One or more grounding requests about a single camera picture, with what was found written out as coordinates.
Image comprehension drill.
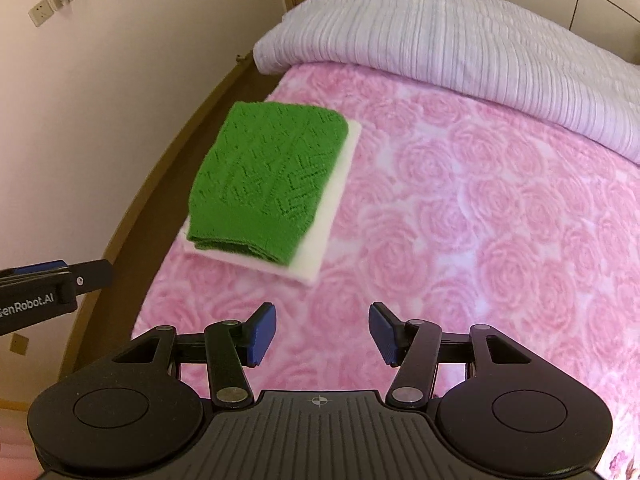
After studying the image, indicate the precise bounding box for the green knitted sweater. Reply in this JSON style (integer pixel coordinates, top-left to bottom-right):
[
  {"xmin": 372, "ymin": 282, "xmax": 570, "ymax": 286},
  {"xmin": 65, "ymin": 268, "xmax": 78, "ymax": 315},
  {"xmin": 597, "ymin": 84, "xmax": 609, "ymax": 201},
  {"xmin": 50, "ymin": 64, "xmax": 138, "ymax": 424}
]
[{"xmin": 186, "ymin": 102, "xmax": 348, "ymax": 264}]

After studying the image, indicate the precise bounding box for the white folded garment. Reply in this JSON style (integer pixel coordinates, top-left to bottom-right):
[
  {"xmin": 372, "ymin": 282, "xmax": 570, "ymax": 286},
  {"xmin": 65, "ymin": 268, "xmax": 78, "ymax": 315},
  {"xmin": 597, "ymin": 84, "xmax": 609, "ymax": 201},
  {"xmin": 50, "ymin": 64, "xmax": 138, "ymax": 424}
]
[{"xmin": 177, "ymin": 119, "xmax": 361, "ymax": 285}]

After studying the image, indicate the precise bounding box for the lilac striped quilt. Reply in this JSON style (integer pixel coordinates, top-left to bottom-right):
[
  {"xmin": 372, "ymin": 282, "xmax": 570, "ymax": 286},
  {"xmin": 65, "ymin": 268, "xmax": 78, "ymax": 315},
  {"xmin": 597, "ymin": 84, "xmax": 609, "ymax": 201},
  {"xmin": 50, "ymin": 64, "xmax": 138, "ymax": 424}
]
[{"xmin": 253, "ymin": 0, "xmax": 639, "ymax": 162}]

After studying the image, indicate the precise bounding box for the wall power socket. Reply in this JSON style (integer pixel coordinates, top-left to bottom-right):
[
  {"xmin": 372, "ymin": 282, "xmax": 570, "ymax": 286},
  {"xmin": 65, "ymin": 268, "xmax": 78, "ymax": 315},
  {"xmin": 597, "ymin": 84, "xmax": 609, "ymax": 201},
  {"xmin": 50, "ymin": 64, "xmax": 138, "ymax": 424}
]
[{"xmin": 28, "ymin": 0, "xmax": 54, "ymax": 27}]

